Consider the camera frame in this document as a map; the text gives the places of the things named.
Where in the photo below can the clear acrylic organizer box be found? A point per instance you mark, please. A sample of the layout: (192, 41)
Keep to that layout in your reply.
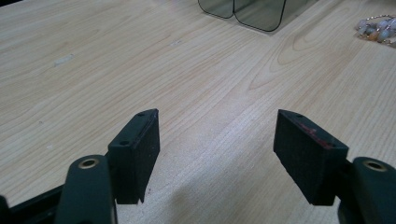
(249, 12)

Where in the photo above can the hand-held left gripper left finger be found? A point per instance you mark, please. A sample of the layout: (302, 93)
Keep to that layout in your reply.
(130, 161)

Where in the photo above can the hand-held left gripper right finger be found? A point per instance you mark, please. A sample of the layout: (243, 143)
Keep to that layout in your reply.
(311, 155)

